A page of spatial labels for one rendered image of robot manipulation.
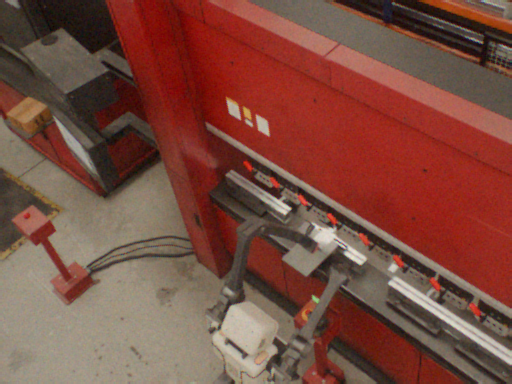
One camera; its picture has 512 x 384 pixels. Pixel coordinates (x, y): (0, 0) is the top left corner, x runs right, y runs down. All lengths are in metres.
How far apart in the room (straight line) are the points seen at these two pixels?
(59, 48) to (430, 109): 2.00
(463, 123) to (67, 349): 3.27
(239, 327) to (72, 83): 1.42
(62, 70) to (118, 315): 1.98
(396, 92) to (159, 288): 2.84
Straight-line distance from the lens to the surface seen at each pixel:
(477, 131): 2.33
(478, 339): 3.37
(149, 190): 5.42
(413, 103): 2.43
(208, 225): 4.27
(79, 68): 3.44
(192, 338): 4.55
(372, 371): 4.27
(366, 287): 3.58
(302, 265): 3.52
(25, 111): 4.73
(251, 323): 2.92
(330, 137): 2.92
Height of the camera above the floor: 3.91
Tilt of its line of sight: 49 degrees down
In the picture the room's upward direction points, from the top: 10 degrees counter-clockwise
